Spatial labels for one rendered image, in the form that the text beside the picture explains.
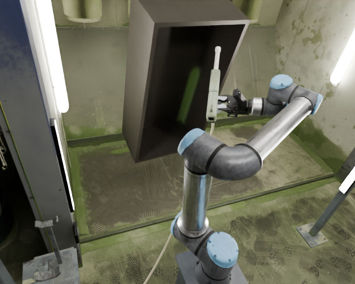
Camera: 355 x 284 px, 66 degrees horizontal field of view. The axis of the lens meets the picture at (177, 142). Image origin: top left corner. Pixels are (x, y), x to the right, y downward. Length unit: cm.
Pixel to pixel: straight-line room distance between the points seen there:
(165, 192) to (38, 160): 144
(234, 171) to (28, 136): 89
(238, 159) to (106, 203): 181
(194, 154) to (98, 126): 219
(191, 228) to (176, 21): 102
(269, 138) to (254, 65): 281
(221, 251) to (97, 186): 161
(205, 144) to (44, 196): 99
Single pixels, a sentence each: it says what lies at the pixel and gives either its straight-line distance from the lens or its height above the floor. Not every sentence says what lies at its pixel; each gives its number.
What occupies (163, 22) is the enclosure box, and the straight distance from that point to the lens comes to 147.
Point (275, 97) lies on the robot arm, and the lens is 135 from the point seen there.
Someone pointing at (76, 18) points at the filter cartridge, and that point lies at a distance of 270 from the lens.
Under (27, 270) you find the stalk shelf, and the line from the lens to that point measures 146.
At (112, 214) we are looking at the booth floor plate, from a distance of 245.
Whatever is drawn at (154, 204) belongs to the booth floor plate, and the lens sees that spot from 251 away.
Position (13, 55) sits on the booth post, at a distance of 116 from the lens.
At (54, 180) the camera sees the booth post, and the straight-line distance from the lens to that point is 153.
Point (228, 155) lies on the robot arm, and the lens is 87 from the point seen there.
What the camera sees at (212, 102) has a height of 137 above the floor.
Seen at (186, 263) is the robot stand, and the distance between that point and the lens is 157.
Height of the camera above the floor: 204
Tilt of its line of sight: 39 degrees down
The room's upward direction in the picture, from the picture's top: 8 degrees clockwise
